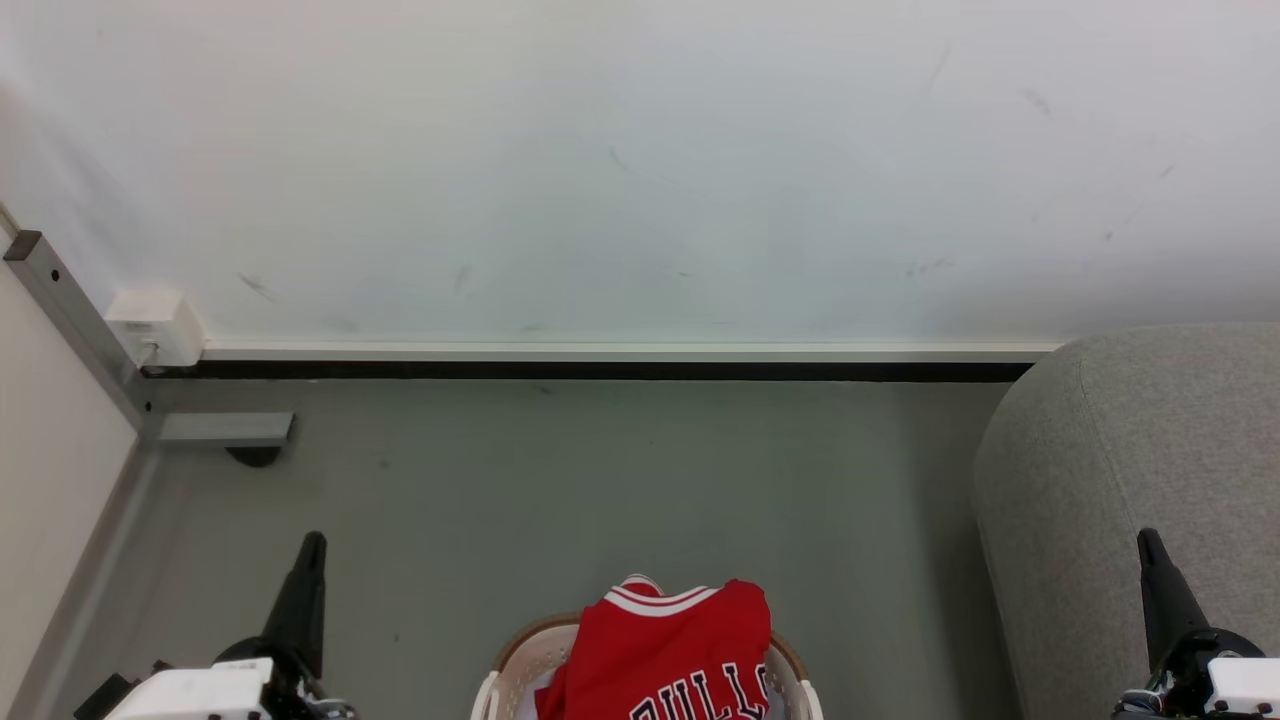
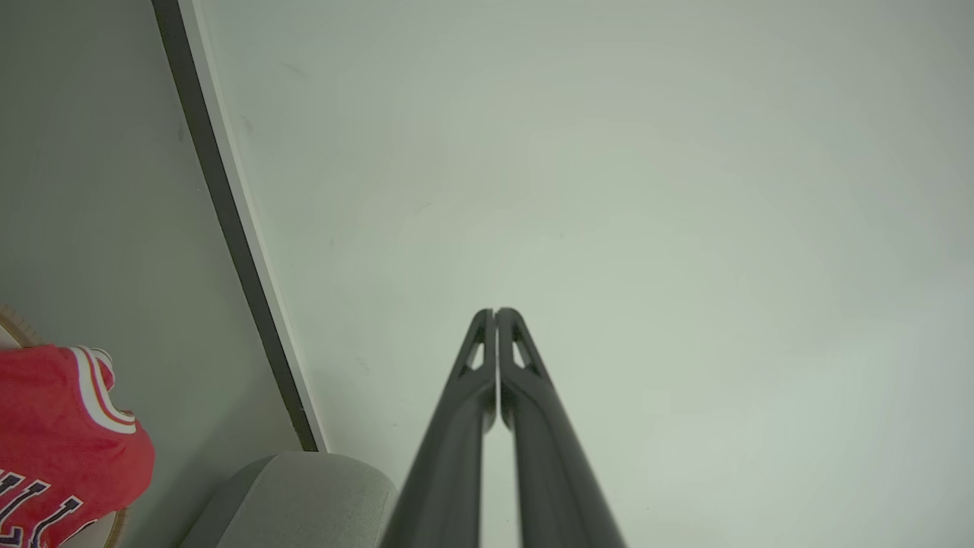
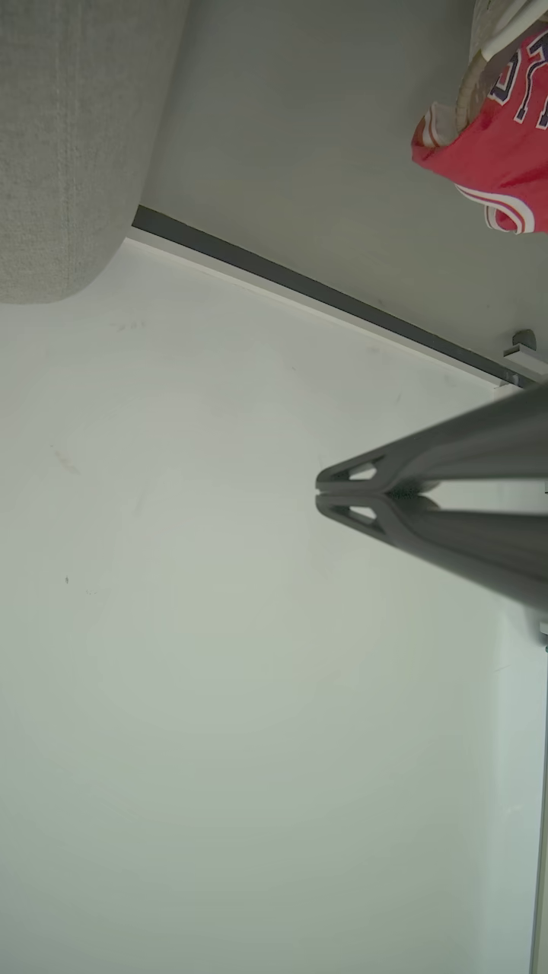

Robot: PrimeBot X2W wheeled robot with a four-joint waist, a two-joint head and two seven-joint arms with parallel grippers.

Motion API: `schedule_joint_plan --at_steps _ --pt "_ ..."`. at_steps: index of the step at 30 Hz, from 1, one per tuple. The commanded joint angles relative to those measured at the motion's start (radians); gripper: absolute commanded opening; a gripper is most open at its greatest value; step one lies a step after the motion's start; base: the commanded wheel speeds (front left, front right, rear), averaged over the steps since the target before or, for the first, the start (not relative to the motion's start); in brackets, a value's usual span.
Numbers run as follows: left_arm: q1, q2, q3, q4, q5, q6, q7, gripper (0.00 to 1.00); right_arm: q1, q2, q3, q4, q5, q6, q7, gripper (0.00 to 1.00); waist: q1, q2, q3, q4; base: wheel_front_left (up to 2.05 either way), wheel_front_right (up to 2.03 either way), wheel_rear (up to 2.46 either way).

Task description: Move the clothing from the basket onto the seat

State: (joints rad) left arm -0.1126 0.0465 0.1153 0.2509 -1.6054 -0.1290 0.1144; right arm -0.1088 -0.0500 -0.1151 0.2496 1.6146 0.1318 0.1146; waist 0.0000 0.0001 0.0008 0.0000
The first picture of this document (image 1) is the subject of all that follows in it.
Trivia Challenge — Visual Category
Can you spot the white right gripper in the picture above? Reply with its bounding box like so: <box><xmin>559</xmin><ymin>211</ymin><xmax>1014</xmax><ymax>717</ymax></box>
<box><xmin>1113</xmin><ymin>528</ymin><xmax>1280</xmax><ymax>720</ymax></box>

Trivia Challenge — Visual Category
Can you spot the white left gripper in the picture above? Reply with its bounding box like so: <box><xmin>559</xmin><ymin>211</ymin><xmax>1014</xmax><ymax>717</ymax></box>
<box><xmin>75</xmin><ymin>532</ymin><xmax>356</xmax><ymax>720</ymax></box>

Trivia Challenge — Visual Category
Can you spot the red basketball jersey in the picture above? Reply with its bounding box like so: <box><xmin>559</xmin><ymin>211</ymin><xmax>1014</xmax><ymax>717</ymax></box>
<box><xmin>535</xmin><ymin>575</ymin><xmax>773</xmax><ymax>720</ymax></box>

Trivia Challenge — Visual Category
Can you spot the grey fabric sofa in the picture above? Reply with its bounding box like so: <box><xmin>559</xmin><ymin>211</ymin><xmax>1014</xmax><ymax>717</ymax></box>
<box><xmin>973</xmin><ymin>322</ymin><xmax>1280</xmax><ymax>720</ymax></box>

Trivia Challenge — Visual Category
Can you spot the white laundry basket brown rim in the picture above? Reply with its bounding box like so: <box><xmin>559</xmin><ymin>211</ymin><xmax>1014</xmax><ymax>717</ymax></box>
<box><xmin>470</xmin><ymin>612</ymin><xmax>826</xmax><ymax>720</ymax></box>

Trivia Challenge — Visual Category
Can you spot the white and black baseboard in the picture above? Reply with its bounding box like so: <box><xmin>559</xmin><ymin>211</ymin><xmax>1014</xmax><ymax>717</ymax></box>
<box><xmin>143</xmin><ymin>340</ymin><xmax>1063</xmax><ymax>384</ymax></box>

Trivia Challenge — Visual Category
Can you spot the white wall socket box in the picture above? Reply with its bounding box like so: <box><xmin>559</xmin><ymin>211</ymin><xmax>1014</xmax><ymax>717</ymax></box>
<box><xmin>105</xmin><ymin>290</ymin><xmax>206</xmax><ymax>368</ymax></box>

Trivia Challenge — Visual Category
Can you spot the grey metal frame post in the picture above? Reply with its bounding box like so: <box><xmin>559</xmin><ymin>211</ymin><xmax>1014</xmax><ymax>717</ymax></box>
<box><xmin>3</xmin><ymin>230</ymin><xmax>158</xmax><ymax>441</ymax></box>

